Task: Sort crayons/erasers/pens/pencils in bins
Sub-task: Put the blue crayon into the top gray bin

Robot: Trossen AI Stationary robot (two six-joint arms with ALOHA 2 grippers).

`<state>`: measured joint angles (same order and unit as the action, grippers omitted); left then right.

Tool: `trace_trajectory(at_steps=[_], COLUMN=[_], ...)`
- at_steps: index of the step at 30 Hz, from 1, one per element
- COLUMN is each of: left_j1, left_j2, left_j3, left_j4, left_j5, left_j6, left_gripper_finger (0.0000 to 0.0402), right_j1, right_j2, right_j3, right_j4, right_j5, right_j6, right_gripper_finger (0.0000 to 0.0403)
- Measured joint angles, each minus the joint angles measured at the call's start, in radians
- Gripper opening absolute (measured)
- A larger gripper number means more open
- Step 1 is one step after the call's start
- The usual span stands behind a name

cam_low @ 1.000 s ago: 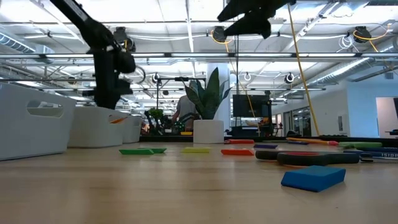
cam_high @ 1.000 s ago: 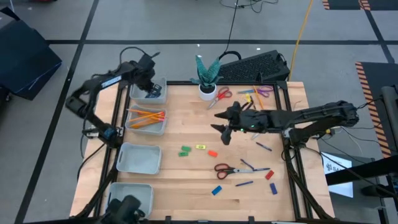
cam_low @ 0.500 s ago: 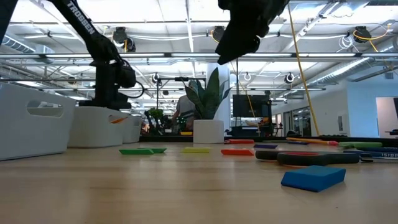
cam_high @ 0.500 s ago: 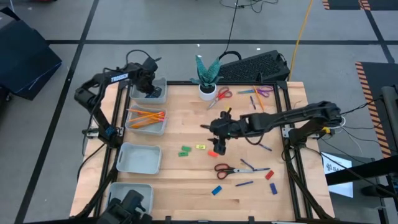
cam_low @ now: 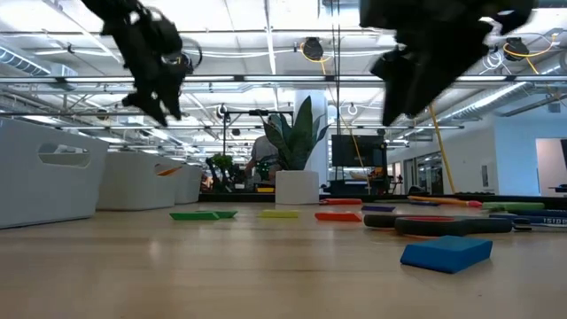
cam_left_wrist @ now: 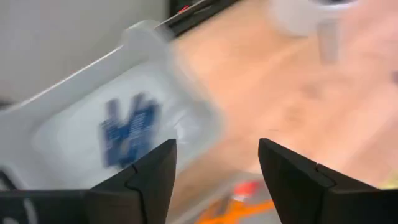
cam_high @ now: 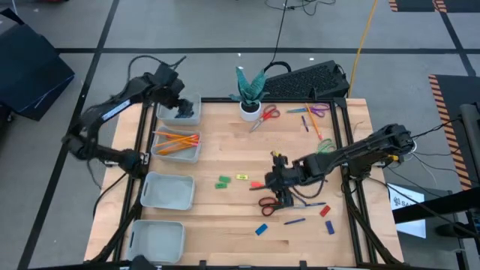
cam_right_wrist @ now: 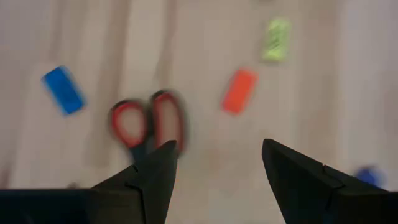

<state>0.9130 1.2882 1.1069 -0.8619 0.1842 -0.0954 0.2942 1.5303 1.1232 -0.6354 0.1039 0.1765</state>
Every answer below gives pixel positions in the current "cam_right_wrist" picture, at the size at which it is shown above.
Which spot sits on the blue crayon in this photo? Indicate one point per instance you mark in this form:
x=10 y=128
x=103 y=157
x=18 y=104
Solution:
x=370 y=175

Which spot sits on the light blue eraser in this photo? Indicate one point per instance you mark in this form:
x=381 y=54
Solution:
x=63 y=90

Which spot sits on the yellow eraser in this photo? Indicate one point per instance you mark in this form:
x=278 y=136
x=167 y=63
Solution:
x=276 y=40

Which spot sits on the orange eraser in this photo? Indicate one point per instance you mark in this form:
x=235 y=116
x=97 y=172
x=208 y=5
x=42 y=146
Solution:
x=239 y=91

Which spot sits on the black and red scissors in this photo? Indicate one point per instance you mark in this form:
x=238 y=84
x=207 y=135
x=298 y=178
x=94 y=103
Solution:
x=148 y=124

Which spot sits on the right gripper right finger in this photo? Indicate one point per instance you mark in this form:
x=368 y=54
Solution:
x=295 y=180

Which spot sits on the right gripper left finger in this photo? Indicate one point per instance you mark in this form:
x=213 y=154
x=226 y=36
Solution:
x=149 y=186

